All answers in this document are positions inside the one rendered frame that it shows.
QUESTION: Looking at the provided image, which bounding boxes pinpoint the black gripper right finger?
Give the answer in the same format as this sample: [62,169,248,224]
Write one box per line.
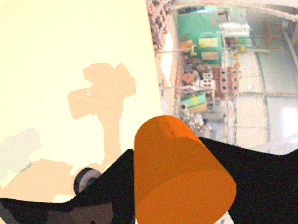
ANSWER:
[197,137,298,224]

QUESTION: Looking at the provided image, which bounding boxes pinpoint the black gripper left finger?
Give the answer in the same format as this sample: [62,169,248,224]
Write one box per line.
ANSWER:
[0,149,136,224]

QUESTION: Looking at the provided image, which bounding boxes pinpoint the orange knob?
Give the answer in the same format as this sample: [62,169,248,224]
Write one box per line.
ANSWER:
[134,116,237,224]

